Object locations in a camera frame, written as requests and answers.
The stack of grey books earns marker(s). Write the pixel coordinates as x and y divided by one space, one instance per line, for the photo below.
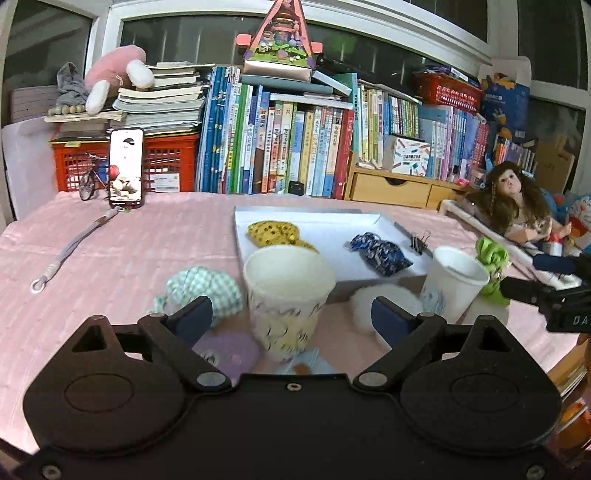
161 106

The white paper cup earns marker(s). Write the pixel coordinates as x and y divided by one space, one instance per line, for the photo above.
455 286

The red plastic crate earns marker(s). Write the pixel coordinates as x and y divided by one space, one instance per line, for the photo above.
74 166
173 157

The yellow crochet scrunchie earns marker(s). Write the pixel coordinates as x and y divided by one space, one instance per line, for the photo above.
270 230

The small black box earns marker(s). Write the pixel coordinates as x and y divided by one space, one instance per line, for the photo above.
295 188

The white board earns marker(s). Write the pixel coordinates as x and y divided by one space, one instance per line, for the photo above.
27 175

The white window frame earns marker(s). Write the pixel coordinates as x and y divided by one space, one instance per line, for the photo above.
415 39

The black smartphone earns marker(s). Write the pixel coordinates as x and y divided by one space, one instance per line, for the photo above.
125 161

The miniature bicycle model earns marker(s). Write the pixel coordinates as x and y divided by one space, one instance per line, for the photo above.
87 187

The row of slim paperbacks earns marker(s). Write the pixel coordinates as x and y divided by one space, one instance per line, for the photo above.
443 134

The bright green scrunchie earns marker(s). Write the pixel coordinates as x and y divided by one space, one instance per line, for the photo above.
491 251

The purple fabric scrunchie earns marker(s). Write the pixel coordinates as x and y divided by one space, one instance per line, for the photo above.
235 351

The yellow patterned paper cup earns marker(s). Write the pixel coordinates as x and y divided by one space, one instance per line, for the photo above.
286 318

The white shallow cardboard tray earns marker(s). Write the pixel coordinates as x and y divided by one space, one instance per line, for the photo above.
323 240

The light blue cloth toy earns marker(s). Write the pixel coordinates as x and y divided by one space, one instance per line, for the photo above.
318 364

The dark blue patterned pouch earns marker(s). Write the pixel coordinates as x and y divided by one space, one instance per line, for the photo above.
381 256

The brown haired doll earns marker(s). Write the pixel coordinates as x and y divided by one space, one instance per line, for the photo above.
508 184

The pencil print box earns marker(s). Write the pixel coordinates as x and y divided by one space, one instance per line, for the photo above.
406 154

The pink quilted tablecloth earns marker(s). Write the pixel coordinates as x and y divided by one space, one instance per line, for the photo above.
161 230

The brown cardboard box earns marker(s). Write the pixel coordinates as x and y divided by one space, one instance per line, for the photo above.
554 166

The green flat hardcover book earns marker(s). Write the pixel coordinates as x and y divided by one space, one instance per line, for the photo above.
281 86

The grey crumpled cloth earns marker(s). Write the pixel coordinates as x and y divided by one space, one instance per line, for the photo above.
71 87

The blue cardboard box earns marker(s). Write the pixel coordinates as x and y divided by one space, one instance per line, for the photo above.
503 106

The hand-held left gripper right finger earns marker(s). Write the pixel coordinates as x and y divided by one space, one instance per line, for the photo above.
388 319

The wooden drawer organizer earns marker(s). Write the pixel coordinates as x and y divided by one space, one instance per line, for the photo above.
383 189

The row of tall children's books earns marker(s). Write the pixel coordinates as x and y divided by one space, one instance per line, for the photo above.
277 147

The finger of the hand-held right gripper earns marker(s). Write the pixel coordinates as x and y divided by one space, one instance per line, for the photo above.
524 288
554 264

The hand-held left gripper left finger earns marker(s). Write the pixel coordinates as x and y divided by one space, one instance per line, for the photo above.
194 319

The red mesh basket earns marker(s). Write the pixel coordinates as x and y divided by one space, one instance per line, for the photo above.
445 94

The pink triangular toy house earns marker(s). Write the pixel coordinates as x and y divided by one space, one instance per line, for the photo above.
277 41

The white fluffy scrunchie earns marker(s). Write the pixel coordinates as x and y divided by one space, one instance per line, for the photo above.
392 291

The dark hardcover book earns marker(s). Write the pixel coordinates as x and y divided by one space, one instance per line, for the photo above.
83 128

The pink plush rabbit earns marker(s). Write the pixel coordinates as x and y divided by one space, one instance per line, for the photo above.
115 64

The blue cat plush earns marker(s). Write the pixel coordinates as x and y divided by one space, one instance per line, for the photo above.
579 214

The black binder clip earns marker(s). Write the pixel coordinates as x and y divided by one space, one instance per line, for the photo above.
418 244

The green gingham scrunchie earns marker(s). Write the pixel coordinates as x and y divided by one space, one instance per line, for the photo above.
203 284

